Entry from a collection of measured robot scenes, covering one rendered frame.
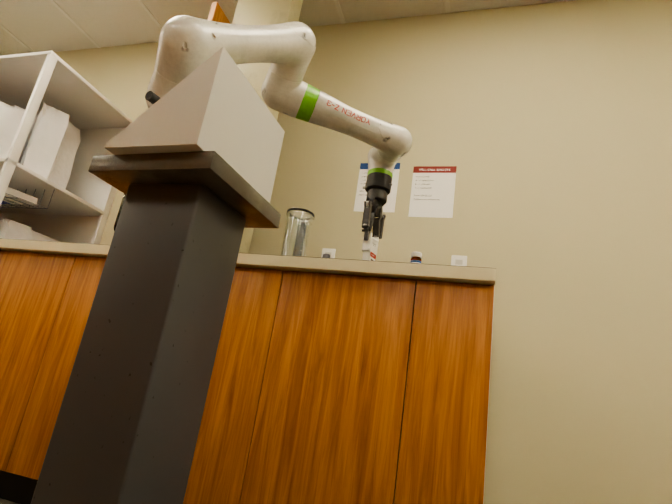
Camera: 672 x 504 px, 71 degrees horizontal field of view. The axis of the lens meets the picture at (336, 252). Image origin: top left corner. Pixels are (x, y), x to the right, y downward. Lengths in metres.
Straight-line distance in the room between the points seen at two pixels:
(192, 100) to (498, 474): 1.73
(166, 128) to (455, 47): 2.05
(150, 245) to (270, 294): 0.64
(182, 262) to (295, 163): 1.71
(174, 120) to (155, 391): 0.54
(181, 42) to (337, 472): 1.20
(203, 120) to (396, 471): 1.04
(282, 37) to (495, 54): 1.56
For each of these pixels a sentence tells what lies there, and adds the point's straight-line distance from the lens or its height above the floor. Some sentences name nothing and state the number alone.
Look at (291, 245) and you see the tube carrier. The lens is 1.75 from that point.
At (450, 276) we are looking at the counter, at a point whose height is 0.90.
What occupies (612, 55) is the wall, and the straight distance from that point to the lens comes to 2.82.
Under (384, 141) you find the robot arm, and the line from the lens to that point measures 1.65.
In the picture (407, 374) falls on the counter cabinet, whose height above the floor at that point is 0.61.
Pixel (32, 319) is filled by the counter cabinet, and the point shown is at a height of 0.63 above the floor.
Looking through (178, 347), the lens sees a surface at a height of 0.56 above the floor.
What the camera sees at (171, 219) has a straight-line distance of 1.06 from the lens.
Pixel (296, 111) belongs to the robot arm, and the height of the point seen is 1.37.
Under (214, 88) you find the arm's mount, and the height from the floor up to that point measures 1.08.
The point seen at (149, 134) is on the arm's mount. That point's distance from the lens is 1.09.
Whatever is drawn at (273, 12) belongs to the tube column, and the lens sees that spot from 2.73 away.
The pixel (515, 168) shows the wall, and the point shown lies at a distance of 2.43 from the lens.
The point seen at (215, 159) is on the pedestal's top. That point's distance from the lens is 1.00.
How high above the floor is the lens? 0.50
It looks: 17 degrees up
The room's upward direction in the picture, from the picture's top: 9 degrees clockwise
